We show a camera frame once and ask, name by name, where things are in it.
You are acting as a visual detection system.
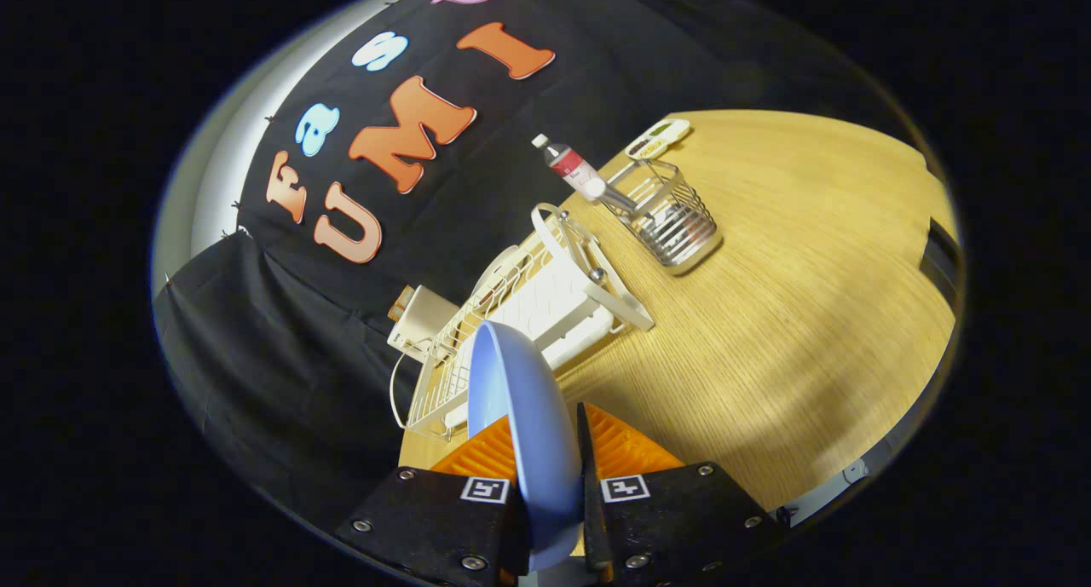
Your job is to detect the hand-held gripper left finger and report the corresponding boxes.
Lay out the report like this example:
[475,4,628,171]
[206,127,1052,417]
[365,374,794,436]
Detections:
[334,414,529,587]

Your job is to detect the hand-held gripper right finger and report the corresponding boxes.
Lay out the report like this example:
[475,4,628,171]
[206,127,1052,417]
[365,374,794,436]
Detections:
[576,402,789,587]

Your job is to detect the light blue plate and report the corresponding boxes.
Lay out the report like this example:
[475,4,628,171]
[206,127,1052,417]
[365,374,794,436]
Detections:
[467,319,586,573]

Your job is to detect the white wire dish rack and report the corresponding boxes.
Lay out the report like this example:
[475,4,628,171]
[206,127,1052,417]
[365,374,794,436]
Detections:
[405,202,655,441]

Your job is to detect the metal wire basket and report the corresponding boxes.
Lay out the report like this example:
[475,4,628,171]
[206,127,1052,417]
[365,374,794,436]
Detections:
[607,158,724,276]

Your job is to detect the metal spoon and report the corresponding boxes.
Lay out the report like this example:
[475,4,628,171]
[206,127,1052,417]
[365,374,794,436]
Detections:
[597,182,683,234]

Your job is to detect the white divided dish with beans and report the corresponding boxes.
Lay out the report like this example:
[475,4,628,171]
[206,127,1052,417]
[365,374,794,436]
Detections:
[625,118,691,161]

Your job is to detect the white toaster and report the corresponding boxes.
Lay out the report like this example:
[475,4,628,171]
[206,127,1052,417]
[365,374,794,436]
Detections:
[387,285,461,363]

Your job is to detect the black backdrop cloth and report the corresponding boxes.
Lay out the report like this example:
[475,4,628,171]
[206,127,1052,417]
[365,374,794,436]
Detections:
[153,0,938,554]

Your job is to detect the clear bottle with red label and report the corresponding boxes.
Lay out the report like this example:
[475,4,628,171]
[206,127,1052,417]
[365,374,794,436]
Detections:
[532,134,608,203]

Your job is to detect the white toaster cable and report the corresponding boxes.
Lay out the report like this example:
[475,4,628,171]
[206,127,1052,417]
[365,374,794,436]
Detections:
[390,340,436,430]

